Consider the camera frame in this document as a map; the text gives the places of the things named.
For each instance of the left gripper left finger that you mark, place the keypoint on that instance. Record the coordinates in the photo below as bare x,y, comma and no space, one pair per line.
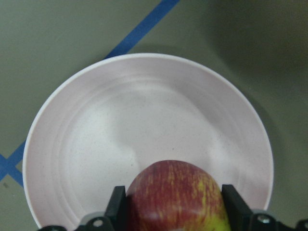
114,218

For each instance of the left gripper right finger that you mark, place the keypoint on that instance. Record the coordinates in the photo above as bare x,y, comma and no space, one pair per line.
242,218

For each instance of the red yellow apple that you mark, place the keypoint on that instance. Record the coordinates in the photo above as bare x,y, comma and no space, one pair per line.
173,195

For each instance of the pink plate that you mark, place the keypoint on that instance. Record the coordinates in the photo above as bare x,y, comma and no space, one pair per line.
109,121

